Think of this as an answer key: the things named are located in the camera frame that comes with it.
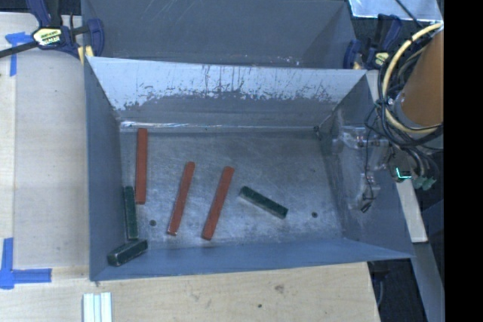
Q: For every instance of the grey metal bin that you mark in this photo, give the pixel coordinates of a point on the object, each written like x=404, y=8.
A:
x=241, y=154

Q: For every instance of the red-brown flat block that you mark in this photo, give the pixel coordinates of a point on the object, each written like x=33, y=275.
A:
x=141, y=166
x=218, y=203
x=181, y=198

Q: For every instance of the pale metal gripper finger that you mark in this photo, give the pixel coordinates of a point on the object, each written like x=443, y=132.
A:
x=371, y=145
x=370, y=190

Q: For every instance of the dark green flat block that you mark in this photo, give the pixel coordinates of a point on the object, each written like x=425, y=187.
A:
x=263, y=202
x=127, y=252
x=130, y=213

